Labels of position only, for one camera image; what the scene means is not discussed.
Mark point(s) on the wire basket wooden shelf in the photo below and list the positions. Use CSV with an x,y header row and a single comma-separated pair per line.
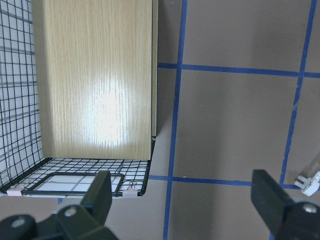
x,y
78,95

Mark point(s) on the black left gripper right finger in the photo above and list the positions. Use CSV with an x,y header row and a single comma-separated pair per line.
x,y
270,201

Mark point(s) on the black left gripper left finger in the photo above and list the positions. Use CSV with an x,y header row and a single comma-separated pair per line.
x,y
98,198

